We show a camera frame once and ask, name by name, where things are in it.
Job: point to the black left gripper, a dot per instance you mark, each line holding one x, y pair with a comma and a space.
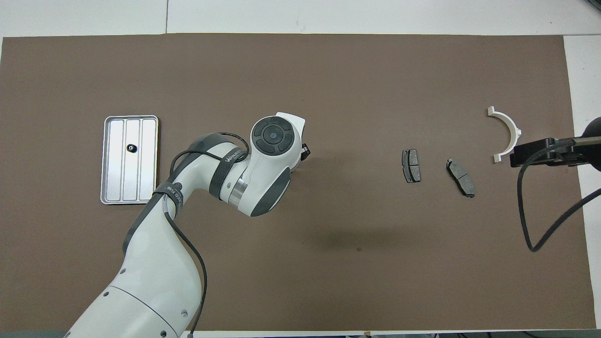
305, 151

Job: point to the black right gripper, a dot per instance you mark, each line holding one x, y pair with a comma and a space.
578, 152

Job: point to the small black bearing gear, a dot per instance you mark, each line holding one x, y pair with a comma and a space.
132, 148

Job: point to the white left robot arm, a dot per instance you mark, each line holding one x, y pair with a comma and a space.
155, 272

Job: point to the silver metal tray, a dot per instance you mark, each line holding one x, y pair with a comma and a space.
112, 159

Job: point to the long dark grey brake pad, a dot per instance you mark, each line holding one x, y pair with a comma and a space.
462, 180

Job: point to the brown table mat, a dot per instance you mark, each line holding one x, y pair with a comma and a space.
328, 70

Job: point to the short dark grey brake pad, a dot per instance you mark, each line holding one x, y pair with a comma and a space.
413, 162

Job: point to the white semicircular bracket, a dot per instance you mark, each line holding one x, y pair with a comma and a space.
516, 135

